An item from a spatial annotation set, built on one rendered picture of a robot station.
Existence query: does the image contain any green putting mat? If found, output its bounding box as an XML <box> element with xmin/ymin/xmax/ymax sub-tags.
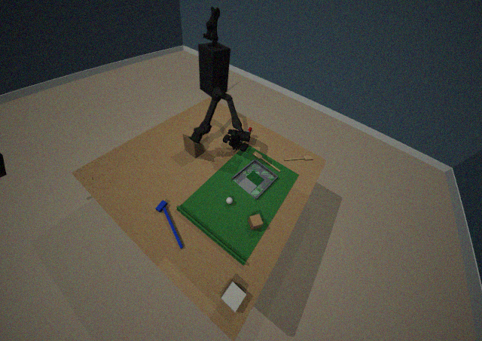
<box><xmin>179</xmin><ymin>145</ymin><xmax>299</xmax><ymax>262</ymax></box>

